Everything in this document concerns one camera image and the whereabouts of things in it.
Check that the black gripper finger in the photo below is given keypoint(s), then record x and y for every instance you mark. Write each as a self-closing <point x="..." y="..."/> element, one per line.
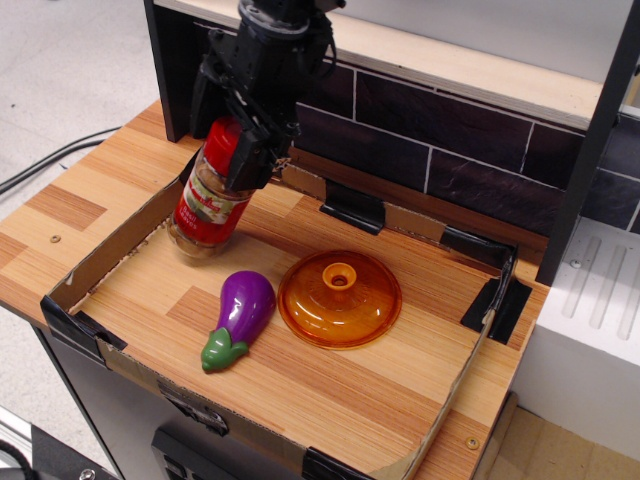
<point x="256" y="152"/>
<point x="209" y="102"/>

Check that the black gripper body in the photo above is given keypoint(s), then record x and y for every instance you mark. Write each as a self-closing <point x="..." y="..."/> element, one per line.
<point x="271" y="66"/>

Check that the red-capped basil spice bottle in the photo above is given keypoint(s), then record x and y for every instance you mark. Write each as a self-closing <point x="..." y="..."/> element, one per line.
<point x="207" y="213"/>

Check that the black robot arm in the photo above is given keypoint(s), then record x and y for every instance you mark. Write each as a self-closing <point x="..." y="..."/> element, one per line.
<point x="290" y="12"/>

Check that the cardboard fence with black tape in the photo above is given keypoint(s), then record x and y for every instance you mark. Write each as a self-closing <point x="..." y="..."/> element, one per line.
<point x="128" y="323"/>

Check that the purple toy eggplant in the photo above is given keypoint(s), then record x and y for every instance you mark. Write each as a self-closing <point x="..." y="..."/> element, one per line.
<point x="247" y="303"/>

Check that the orange transparent pot lid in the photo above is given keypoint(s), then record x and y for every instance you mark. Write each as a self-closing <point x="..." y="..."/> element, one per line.
<point x="339" y="299"/>

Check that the dark brick-pattern back panel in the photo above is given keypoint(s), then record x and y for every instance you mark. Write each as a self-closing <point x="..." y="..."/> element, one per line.
<point x="494" y="136"/>

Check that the black toy oven front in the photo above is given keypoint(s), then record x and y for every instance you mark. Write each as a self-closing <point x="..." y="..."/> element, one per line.
<point x="181" y="457"/>

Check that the white toy sink unit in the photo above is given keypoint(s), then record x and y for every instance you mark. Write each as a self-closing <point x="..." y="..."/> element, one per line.
<point x="581" y="368"/>

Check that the black left shelf post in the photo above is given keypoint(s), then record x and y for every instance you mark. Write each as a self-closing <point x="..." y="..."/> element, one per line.
<point x="176" y="56"/>

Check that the black shelf post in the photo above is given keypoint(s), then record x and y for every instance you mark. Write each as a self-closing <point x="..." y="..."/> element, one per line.
<point x="613" y="93"/>
<point x="176" y="56"/>

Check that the black right shelf post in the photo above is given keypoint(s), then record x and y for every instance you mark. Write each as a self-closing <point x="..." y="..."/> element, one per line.
<point x="613" y="93"/>

